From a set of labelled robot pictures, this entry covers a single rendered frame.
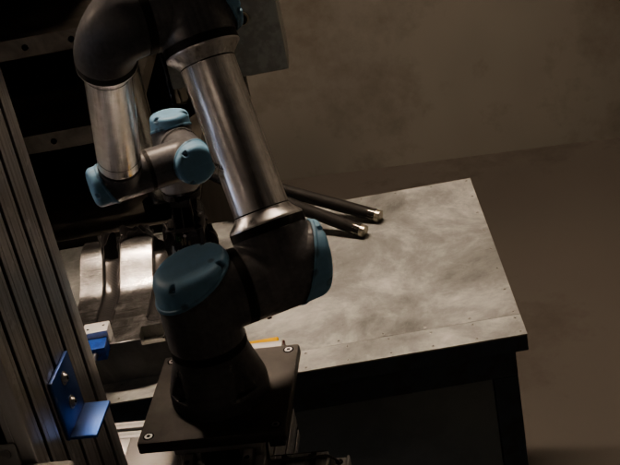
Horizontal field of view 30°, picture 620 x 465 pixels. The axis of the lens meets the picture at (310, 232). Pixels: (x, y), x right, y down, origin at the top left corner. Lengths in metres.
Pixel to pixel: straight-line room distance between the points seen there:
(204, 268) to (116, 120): 0.34
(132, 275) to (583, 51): 2.65
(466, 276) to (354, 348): 0.32
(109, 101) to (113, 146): 0.12
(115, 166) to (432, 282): 0.77
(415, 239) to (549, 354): 1.07
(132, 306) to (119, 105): 0.66
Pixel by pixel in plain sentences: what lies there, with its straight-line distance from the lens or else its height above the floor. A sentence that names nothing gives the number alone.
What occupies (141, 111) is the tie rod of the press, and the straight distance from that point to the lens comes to 2.86.
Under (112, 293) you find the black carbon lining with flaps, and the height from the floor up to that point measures 0.88.
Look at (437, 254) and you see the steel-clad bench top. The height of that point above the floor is 0.80.
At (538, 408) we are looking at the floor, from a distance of 3.35.
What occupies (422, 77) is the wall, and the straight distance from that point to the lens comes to 4.70.
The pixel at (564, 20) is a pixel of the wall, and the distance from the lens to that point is 4.65.
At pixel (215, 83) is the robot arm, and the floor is 1.47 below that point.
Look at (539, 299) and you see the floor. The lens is 3.82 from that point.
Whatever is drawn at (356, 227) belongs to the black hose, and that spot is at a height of 0.83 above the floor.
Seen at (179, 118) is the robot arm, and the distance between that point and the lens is 2.13.
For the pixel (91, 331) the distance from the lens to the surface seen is 2.29.
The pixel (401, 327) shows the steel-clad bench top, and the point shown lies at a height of 0.80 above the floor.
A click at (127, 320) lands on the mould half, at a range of 2.34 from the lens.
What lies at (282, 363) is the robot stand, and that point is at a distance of 1.82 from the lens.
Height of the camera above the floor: 2.04
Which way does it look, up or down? 27 degrees down
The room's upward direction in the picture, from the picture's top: 12 degrees counter-clockwise
